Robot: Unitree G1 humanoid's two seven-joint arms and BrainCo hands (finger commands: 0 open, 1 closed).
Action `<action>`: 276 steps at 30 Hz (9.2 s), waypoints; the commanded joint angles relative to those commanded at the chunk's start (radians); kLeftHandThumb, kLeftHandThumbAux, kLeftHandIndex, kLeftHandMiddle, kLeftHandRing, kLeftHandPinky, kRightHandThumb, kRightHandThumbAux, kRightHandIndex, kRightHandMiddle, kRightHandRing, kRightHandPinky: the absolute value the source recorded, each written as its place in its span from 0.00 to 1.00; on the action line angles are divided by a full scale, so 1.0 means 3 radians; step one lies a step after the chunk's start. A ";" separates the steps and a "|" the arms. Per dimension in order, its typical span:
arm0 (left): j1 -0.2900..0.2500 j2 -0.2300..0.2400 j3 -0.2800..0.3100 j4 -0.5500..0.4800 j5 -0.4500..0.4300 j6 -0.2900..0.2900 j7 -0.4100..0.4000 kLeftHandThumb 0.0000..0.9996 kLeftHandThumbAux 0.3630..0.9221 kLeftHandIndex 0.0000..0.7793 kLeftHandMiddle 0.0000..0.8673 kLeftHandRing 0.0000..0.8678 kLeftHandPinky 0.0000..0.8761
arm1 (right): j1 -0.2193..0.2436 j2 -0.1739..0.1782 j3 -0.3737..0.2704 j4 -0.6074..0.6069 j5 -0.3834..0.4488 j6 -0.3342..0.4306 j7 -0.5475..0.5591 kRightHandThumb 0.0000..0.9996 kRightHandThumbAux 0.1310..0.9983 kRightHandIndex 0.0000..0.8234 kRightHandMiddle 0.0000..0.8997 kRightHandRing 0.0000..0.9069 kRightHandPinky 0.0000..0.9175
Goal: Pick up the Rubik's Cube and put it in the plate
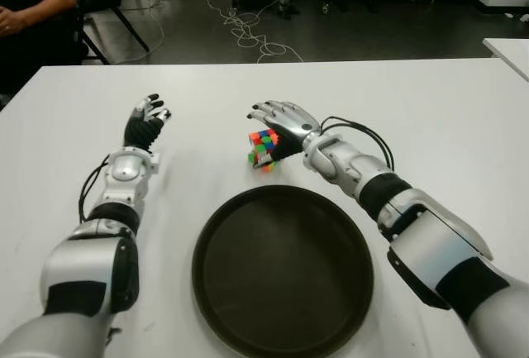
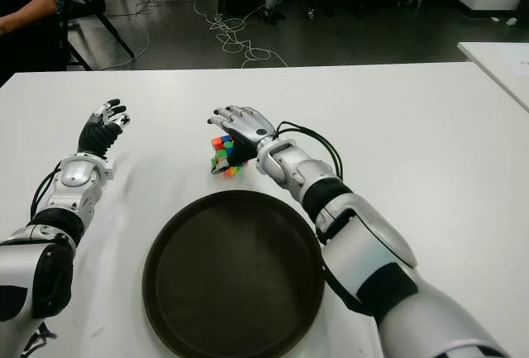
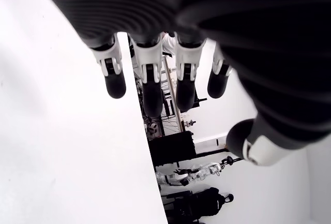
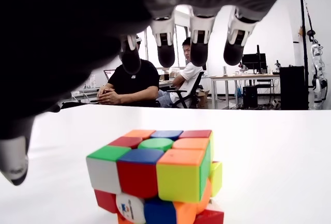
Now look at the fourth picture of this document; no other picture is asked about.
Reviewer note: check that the clear water bottle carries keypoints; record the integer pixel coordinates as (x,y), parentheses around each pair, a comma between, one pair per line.
(92,81)

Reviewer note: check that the person in black shirt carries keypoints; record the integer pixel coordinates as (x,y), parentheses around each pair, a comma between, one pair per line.
(139,84)

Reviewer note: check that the black office chair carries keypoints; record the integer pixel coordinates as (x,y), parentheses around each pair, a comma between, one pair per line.
(192,89)

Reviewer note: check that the white humanoid robot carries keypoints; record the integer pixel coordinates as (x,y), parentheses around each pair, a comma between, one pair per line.
(319,79)

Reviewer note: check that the black computer tower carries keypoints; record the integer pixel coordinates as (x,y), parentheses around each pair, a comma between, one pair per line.
(250,96)

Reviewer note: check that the person in white shirt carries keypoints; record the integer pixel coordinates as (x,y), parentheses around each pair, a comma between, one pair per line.
(188,76)

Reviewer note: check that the white desk with wooden edge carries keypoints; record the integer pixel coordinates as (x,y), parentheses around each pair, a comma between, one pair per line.
(245,77)

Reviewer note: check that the brown cardboard box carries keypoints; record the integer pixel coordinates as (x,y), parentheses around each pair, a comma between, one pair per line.
(203,98)

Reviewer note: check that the black and white soccer ball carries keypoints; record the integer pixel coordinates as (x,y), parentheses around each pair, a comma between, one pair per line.
(276,103)

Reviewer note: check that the black computer monitor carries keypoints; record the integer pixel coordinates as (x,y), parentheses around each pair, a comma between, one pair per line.
(254,62)

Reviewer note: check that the multicoloured Rubik's cube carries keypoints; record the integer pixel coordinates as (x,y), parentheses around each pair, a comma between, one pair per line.
(155,172)

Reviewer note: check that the black cabinet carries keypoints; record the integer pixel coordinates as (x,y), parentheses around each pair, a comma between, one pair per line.
(293,87)

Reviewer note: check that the black gantry pole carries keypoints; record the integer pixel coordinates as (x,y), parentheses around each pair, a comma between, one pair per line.
(305,27)

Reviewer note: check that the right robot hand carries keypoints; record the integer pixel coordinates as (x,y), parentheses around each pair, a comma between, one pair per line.
(64,27)

